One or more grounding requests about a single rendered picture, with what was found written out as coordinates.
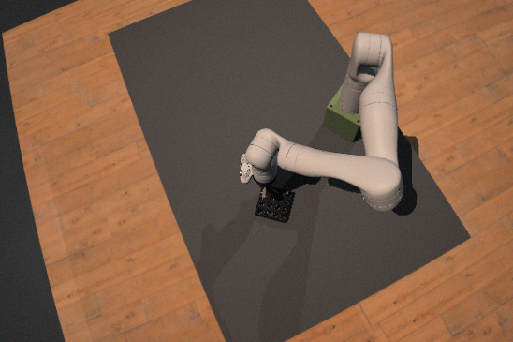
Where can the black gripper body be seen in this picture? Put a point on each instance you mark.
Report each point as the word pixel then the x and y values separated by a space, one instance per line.
pixel 265 184

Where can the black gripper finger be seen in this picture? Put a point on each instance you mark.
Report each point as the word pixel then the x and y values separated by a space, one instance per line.
pixel 264 192

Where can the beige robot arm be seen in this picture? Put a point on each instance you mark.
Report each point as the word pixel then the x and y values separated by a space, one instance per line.
pixel 366 91

